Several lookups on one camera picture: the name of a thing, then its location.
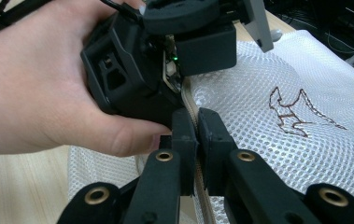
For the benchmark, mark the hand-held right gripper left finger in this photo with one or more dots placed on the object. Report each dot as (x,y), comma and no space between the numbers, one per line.
(165,177)

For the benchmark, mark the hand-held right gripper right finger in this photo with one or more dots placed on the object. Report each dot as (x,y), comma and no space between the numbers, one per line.
(227,174)

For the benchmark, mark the white mesh laundry bag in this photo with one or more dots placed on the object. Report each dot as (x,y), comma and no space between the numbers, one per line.
(290,155)

